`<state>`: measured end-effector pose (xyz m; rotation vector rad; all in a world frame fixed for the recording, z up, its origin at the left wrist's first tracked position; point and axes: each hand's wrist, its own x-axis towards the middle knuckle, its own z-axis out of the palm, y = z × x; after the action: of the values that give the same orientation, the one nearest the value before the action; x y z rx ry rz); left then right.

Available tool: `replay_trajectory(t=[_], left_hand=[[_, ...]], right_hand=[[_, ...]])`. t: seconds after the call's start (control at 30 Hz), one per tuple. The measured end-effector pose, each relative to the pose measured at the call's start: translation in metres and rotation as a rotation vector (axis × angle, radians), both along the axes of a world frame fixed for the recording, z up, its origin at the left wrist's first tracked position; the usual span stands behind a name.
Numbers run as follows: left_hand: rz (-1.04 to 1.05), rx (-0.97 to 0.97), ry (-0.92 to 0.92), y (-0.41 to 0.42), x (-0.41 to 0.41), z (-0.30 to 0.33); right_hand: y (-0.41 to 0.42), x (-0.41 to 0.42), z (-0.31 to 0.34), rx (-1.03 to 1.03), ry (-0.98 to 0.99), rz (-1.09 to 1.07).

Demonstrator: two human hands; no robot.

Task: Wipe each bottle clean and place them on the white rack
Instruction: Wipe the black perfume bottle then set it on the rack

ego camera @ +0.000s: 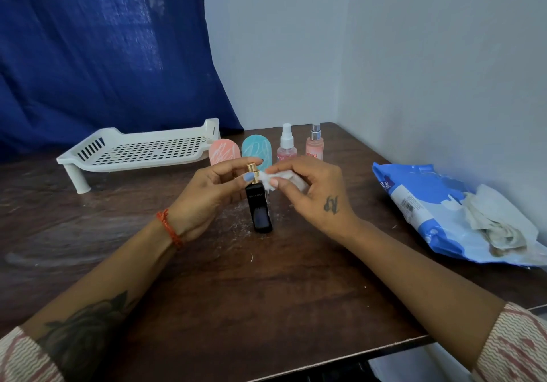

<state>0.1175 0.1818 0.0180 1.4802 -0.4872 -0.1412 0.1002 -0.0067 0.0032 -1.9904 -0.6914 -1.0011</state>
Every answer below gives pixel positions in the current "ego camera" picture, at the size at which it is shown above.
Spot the person's right hand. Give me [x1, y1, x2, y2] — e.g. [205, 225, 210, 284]
[264, 155, 360, 241]

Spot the person's left hand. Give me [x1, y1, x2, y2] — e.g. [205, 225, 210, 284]
[169, 157, 268, 243]

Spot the white wet wipe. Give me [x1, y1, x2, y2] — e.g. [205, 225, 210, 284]
[258, 170, 309, 194]

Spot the orange spray bottle silver cap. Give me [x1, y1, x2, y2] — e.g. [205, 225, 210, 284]
[305, 123, 324, 161]

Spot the pink spray bottle white cap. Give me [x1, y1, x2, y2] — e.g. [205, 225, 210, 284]
[276, 123, 298, 164]

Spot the black perfume bottle gold cap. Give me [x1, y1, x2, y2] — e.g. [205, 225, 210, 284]
[244, 162, 274, 234]

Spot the pink squeeze bottle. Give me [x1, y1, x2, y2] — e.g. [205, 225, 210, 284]
[208, 138, 242, 166]

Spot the white perforated plastic rack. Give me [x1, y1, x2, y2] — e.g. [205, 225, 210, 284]
[56, 117, 221, 194]

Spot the teal squeeze bottle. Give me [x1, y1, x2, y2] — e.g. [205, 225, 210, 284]
[240, 134, 273, 173]

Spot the blue white wet wipes pack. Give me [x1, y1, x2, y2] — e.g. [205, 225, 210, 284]
[372, 162, 547, 267]

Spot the person's left forearm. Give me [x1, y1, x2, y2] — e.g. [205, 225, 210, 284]
[21, 219, 178, 382]

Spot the dark wooden table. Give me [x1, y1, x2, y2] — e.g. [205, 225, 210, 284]
[0, 122, 547, 382]

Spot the dark blue curtain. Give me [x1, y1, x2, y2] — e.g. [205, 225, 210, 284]
[0, 0, 244, 162]

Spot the patterned left sleeve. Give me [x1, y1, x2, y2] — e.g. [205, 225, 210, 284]
[0, 326, 65, 382]

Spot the patterned sleeve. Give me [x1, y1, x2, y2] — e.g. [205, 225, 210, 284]
[470, 302, 547, 382]
[0, 326, 65, 382]

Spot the patterned right sleeve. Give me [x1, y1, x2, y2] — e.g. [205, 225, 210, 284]
[470, 302, 547, 382]

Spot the orange thread bracelet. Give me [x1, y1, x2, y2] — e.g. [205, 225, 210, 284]
[155, 208, 185, 250]

